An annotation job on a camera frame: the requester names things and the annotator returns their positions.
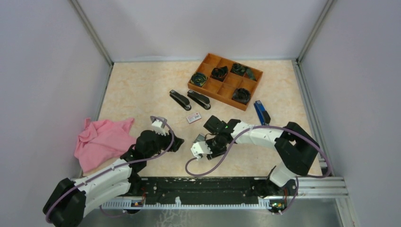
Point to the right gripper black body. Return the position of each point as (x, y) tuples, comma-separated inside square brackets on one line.
[(217, 146)]

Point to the tray of staple strips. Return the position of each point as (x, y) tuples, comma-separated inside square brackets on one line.
[(200, 137)]

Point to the black stapler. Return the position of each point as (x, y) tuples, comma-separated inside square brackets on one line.
[(200, 99), (181, 100)]

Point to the blue stapler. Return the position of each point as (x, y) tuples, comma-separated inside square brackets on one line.
[(262, 113)]

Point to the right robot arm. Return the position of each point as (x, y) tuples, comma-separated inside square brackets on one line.
[(296, 148)]

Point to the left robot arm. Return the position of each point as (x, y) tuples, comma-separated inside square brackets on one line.
[(73, 199)]

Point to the red white staple box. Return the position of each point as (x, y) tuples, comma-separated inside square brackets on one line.
[(193, 117)]

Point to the black coiled item lower right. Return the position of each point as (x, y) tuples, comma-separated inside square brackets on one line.
[(241, 95)]

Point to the pink cloth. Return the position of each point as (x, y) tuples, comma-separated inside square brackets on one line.
[(101, 141)]

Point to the orange compartment tray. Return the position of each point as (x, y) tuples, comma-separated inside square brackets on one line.
[(223, 91)]

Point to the black coiled item blue-green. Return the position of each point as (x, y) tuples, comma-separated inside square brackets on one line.
[(198, 79)]

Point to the black coiled item centre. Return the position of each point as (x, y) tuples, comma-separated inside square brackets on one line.
[(219, 73)]

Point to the dark green flat item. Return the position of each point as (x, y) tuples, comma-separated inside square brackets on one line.
[(250, 74)]

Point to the black coiled item upper right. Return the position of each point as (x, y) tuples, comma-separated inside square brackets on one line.
[(239, 69)]

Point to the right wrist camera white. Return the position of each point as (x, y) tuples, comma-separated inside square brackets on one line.
[(199, 149)]

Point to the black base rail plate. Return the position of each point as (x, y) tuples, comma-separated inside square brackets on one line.
[(209, 190)]

